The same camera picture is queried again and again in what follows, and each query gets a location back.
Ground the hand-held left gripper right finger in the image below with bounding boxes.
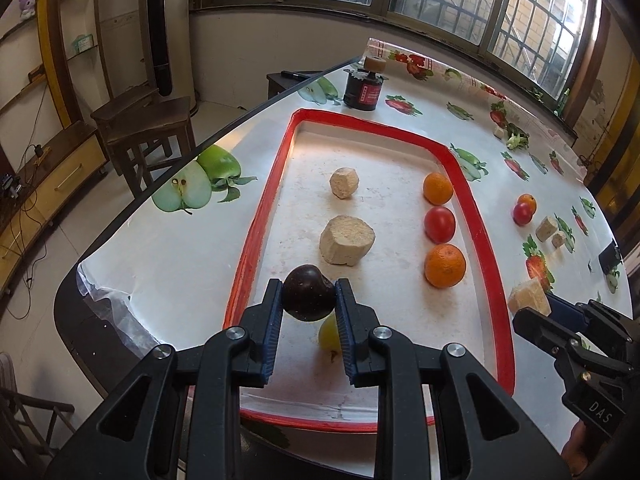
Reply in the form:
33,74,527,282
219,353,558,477
334,277,573,480

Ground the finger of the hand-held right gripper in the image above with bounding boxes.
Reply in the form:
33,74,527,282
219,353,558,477
546,294,632,346
512,308,583,358

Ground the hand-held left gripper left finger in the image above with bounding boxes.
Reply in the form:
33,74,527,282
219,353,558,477
45,278,286,480

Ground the dark purple plum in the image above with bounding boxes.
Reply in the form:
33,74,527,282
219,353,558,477
281,264,337,323

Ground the red rimmed white tray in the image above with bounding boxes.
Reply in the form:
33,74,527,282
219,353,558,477
222,108,517,433

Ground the large round beige cork block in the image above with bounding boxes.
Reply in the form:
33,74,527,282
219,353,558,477
319,215,376,267

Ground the wide beige cork block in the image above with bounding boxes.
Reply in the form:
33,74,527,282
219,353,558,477
329,167,362,201

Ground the person's right hand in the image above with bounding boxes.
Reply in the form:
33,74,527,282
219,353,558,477
559,419,608,478

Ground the black cup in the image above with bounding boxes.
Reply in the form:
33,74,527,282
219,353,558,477
598,240,623,276

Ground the dark wooden stool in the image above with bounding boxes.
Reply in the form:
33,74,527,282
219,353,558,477
91,85,161,176
106,96,197,198

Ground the dark small side table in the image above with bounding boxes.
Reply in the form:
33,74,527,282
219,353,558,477
266,71,321,101

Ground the wooden chair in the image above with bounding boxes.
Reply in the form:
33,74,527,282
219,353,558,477
0,352,76,480

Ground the yellow low cabinet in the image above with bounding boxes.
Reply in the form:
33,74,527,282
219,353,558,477
0,120,110,281

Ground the black tall column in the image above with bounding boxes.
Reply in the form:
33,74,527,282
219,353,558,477
145,0,176,97

